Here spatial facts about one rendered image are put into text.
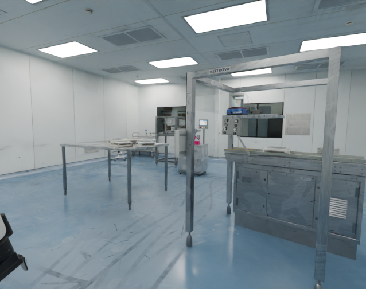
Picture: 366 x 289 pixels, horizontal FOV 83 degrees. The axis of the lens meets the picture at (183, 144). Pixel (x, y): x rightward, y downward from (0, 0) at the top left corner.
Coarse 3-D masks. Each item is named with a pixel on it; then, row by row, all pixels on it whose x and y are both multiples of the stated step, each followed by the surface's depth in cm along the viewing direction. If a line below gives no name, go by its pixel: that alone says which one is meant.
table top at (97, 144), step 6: (60, 144) 351; (66, 144) 344; (72, 144) 340; (78, 144) 341; (84, 144) 342; (90, 144) 343; (96, 144) 344; (102, 144) 345; (108, 144) 346; (156, 144) 355; (162, 144) 364; (168, 144) 382; (120, 150) 293; (126, 150) 289; (132, 150) 292
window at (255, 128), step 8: (248, 104) 713; (256, 104) 702; (264, 104) 692; (272, 104) 682; (280, 104) 674; (248, 112) 715; (264, 112) 694; (272, 112) 684; (280, 112) 675; (248, 120) 717; (256, 120) 706; (264, 120) 696; (272, 120) 686; (280, 120) 677; (248, 128) 719; (256, 128) 708; (264, 128) 698; (272, 128) 688; (280, 128) 679; (240, 136) 732; (248, 136) 721; (256, 136) 710; (264, 136) 700; (272, 136) 690; (280, 136) 681
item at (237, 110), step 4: (228, 108) 249; (232, 108) 246; (236, 108) 244; (240, 108) 241; (244, 108) 248; (228, 112) 248; (232, 112) 245; (236, 112) 242; (240, 112) 239; (244, 112) 244
